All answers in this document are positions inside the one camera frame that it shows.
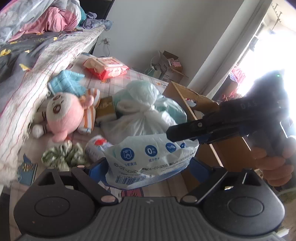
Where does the wall power outlet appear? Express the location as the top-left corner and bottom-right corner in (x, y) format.
(103, 38), (110, 47)

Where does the green white scrunchie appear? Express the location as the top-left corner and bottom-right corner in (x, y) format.
(41, 140), (88, 172)

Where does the light blue towel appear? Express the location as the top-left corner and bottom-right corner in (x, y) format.
(48, 70), (86, 97)

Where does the bed with patterned sheet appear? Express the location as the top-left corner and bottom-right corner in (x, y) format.
(1, 25), (105, 186)

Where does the pink wet wipes pack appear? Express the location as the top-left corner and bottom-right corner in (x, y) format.
(83, 57), (129, 82)

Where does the black bed headboard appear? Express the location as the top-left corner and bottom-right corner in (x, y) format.
(80, 0), (115, 19)

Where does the purple cloth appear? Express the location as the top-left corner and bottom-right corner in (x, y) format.
(82, 12), (112, 31)

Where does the plaid floral mattress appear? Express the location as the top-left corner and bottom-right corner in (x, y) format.
(18, 53), (170, 199)

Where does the open cardboard box with items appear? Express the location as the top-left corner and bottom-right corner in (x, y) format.
(158, 51), (187, 83)

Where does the yellow brown box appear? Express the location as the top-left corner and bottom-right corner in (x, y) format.
(95, 96), (117, 123)

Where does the pink plush pig toy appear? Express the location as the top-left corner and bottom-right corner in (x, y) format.
(32, 88), (101, 143)

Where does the brown cardboard storage box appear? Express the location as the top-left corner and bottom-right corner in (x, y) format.
(163, 81), (255, 172)

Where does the pink grey quilt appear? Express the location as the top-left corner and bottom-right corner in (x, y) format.
(1, 1), (82, 44)

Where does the blue white tissue pack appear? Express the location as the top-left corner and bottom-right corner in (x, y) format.
(104, 133), (199, 190)

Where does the person's right hand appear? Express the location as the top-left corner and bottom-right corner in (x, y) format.
(251, 136), (295, 187)

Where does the white red small pack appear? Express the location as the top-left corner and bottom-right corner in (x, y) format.
(85, 135), (112, 163)

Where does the green paper bag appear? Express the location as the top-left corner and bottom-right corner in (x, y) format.
(144, 64), (162, 79)

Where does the white plastic bag bundle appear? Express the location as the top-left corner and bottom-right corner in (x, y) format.
(100, 80), (187, 144)

